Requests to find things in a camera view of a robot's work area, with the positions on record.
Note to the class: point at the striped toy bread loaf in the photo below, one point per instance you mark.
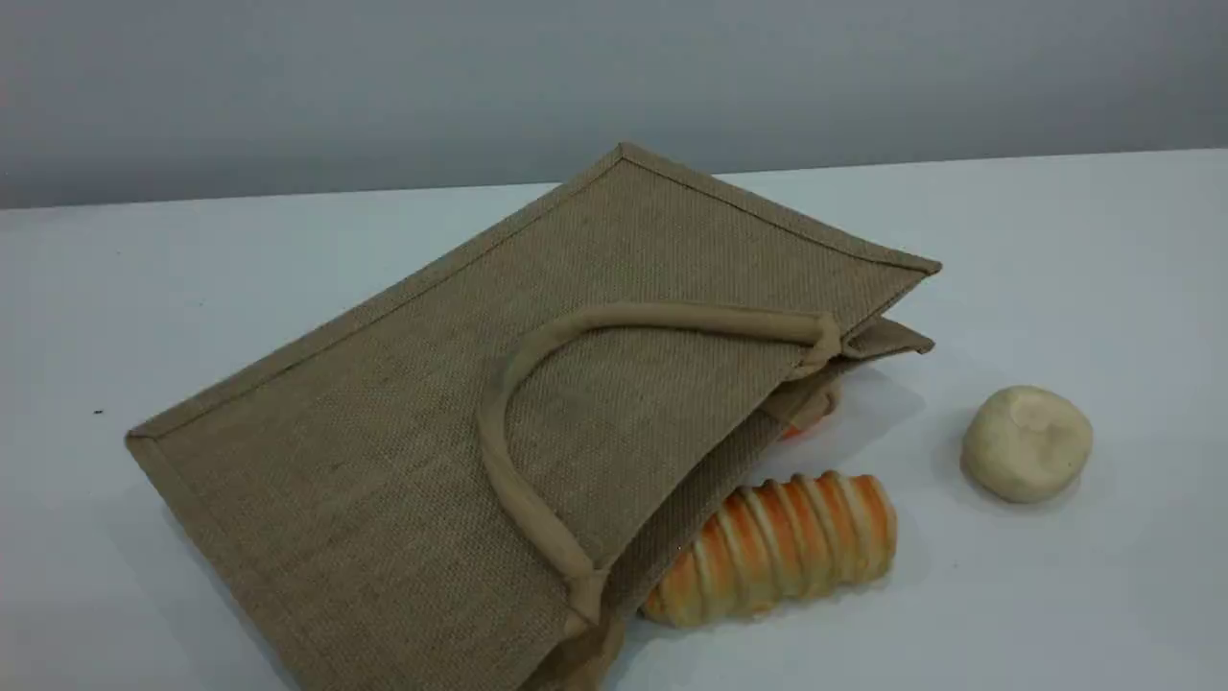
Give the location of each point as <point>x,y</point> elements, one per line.
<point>782,547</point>

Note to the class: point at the brown jute bag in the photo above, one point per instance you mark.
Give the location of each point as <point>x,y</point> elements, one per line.
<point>460,432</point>

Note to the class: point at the beige round toy bun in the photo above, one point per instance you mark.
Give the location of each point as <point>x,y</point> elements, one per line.
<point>1027,444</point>

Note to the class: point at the orange toy persimmon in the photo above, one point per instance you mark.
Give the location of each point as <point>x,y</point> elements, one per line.
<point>811,417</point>

